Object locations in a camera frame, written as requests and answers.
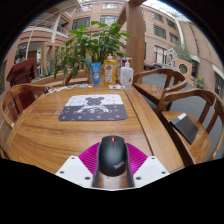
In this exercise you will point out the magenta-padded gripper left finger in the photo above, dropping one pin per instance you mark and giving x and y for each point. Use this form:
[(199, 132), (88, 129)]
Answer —
[(87, 159)]

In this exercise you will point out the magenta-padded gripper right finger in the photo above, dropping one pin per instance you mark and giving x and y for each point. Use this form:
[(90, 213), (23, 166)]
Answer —
[(137, 159)]

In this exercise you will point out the black computer mouse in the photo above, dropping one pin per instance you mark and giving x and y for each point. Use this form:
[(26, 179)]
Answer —
[(112, 156)]

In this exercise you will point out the grey white printed mouse pad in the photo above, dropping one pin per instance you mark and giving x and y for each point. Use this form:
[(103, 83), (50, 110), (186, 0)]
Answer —
[(93, 110)]

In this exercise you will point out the light wooden armchair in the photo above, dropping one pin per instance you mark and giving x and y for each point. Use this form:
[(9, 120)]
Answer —
[(156, 90), (68, 78), (186, 146), (13, 100)]

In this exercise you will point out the black notebook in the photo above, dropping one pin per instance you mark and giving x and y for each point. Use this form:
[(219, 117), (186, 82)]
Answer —
[(185, 128)]

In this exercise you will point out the small blue sachet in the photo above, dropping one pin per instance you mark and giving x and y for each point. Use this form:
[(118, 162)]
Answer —
[(84, 85)]

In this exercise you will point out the clear bag of white items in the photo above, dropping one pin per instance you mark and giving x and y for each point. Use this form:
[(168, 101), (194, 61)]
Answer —
[(114, 87)]

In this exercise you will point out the white pump bottle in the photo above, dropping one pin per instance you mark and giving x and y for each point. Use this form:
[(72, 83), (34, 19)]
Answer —
[(126, 76)]

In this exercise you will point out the blue squeeze tube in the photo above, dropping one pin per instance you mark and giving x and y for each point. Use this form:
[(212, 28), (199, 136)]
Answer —
[(96, 74)]

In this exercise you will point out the orange dish soap bottle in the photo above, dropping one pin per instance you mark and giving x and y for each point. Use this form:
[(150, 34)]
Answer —
[(110, 71)]

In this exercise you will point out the dark red wooden chair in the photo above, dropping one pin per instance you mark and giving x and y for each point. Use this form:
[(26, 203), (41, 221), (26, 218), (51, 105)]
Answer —
[(20, 71)]

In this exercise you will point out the potted green leafy plant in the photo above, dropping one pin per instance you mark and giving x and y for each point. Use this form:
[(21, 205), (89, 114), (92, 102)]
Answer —
[(86, 46)]

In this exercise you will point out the wooden pergola post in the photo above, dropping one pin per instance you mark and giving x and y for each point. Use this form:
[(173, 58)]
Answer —
[(135, 36)]

